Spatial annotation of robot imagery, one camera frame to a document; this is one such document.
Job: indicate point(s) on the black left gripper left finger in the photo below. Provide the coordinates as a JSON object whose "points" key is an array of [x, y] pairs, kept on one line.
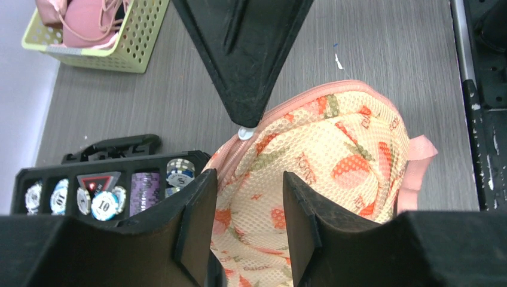
{"points": [[165, 245]]}

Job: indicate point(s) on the floral mesh laundry bag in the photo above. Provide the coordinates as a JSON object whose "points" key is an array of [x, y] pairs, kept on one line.
{"points": [[345, 140]]}

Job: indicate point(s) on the pink bras in basket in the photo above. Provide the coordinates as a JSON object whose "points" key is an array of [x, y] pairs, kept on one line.
{"points": [[91, 24]]}

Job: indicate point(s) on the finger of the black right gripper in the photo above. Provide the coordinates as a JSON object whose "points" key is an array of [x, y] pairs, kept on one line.
{"points": [[243, 45]]}

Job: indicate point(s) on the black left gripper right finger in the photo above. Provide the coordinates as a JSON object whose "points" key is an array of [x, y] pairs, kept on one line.
{"points": [[331, 246]]}

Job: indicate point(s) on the black poker chip case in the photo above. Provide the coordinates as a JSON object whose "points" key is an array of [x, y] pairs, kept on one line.
{"points": [[110, 180]]}

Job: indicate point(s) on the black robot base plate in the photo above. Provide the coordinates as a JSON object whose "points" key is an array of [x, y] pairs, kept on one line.
{"points": [[485, 98]]}

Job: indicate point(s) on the green plastic basket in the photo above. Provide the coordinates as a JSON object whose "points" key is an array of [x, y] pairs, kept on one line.
{"points": [[131, 51]]}

